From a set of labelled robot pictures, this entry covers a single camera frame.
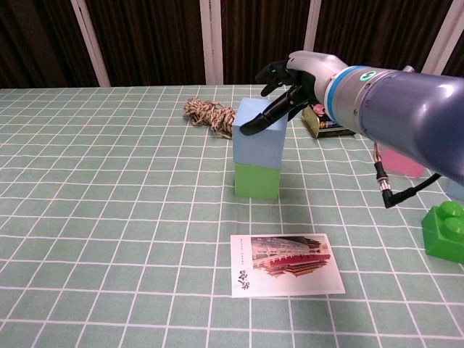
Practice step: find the green foam cube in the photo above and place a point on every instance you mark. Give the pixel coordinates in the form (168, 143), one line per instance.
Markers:
(257, 180)

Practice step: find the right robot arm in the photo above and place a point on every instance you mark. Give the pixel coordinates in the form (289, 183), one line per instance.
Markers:
(417, 116)

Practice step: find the green checked tablecloth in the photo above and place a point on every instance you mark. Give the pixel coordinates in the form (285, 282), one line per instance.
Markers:
(108, 217)

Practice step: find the white metal frame post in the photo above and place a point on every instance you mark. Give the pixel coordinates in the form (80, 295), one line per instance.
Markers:
(211, 40)
(444, 32)
(90, 43)
(312, 25)

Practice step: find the green plastic stud brick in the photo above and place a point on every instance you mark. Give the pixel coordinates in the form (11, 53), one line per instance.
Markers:
(446, 235)

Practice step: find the black gold meat tin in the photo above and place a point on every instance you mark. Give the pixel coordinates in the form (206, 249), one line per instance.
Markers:
(326, 131)

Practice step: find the light blue foam cube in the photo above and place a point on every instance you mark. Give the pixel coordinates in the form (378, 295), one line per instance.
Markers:
(456, 190)
(257, 148)

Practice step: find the dark brown curtain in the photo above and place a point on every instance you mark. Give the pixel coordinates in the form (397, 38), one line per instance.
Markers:
(152, 40)

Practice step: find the printed postcard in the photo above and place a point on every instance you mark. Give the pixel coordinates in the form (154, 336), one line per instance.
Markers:
(286, 264)

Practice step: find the pink foam cube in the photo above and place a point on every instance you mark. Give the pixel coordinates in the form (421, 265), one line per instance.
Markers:
(402, 165)

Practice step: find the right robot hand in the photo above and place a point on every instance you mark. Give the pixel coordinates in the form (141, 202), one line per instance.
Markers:
(311, 72)

